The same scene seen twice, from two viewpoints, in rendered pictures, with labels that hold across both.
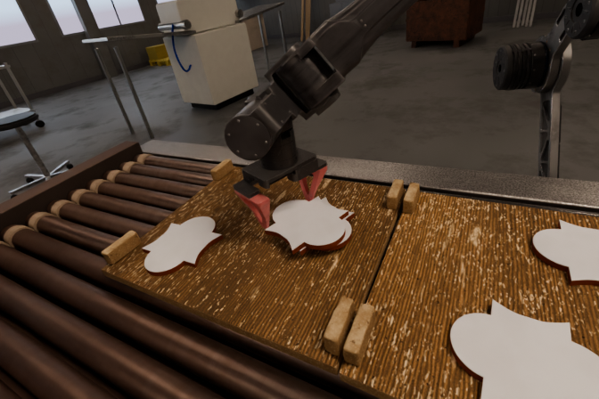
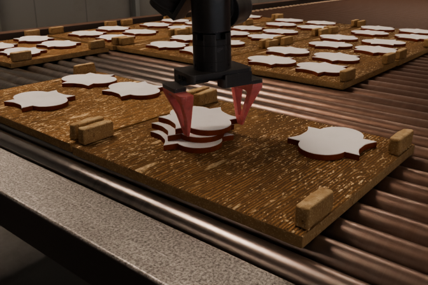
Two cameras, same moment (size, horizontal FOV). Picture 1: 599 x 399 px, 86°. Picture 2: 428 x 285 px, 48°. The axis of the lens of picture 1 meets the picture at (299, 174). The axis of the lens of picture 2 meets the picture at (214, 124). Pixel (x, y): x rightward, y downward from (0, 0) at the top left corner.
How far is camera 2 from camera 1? 1.16 m
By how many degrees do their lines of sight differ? 131
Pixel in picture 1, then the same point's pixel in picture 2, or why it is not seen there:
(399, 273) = (152, 111)
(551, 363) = (127, 86)
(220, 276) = (283, 125)
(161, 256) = (346, 133)
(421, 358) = not seen: hidden behind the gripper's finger
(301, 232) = (208, 112)
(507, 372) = (146, 87)
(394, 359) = not seen: hidden behind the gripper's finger
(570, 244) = (44, 101)
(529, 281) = (90, 102)
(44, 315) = not seen: outside the picture
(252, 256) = (255, 130)
